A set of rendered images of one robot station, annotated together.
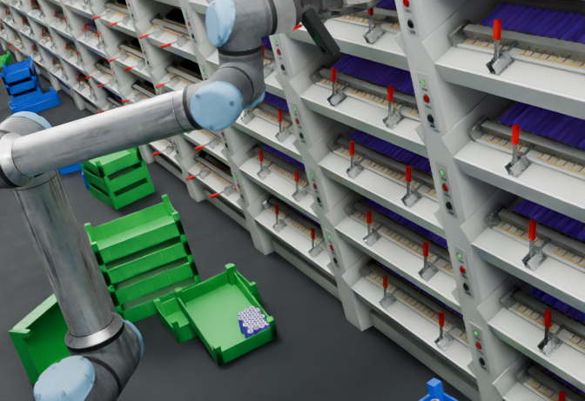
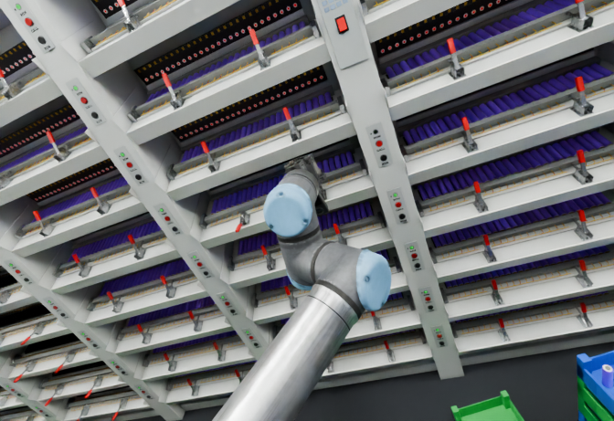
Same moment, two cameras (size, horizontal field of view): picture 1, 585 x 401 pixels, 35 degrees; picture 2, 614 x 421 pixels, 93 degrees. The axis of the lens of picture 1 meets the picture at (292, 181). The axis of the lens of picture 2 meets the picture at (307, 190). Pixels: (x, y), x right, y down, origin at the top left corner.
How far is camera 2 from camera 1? 1.60 m
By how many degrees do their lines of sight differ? 51
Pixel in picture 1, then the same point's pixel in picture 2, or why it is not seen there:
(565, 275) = (515, 249)
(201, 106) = (372, 287)
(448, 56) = (413, 167)
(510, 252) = (468, 264)
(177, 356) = not seen: outside the picture
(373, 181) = not seen: hidden behind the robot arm
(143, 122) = (314, 363)
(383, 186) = not seen: hidden behind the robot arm
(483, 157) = (445, 217)
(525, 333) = (474, 304)
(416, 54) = (386, 178)
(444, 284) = (393, 321)
